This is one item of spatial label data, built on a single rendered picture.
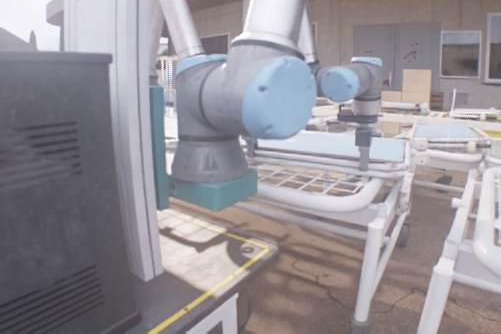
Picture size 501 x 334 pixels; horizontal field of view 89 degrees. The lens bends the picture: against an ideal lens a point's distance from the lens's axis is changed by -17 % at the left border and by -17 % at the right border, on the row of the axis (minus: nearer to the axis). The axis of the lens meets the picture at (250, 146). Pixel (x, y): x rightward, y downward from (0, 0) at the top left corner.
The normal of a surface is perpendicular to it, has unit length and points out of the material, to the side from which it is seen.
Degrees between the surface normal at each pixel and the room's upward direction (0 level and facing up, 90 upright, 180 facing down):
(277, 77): 95
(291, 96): 95
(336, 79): 102
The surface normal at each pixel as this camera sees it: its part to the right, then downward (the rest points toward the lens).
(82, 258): 0.82, 0.11
